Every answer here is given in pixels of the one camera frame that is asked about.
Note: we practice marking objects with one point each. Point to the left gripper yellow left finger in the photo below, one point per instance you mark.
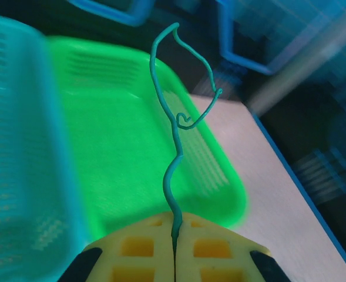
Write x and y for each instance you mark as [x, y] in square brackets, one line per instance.
[134, 246]

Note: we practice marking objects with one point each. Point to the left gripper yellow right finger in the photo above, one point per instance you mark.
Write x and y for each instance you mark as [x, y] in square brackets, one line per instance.
[214, 246]

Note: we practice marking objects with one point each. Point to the green plastic basket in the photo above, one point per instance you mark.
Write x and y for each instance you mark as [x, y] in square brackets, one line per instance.
[117, 147]

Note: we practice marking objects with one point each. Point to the teal plastic basket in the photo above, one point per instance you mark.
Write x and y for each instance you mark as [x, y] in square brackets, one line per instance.
[20, 147]

